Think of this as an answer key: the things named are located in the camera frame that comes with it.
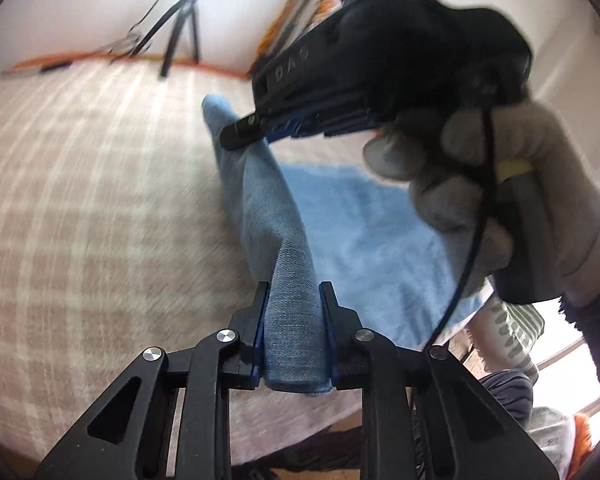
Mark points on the blue denim pants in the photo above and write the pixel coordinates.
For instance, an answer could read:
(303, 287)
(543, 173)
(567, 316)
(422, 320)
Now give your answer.
(340, 220)

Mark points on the grey striped cloth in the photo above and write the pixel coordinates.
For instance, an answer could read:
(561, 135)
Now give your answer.
(520, 330)

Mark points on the dark blue cloth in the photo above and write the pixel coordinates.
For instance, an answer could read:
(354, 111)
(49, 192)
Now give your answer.
(510, 390)

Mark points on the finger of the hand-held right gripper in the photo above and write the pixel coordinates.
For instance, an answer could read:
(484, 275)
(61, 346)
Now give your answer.
(242, 130)

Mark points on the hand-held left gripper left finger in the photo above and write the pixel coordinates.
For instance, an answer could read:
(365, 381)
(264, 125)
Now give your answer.
(260, 345)

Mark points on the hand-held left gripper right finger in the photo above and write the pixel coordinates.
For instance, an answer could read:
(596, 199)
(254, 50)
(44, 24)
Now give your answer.
(330, 345)

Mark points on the beige checked blanket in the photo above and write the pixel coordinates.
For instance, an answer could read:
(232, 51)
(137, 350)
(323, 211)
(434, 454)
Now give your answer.
(105, 210)

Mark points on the person's right hand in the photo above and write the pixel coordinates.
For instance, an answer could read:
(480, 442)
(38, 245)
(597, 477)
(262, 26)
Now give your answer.
(570, 200)

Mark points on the black tripod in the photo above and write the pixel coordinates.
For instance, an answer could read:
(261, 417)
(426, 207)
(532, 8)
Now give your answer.
(169, 55)

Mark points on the white cloth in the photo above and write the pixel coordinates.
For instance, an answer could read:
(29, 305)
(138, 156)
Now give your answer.
(550, 435)

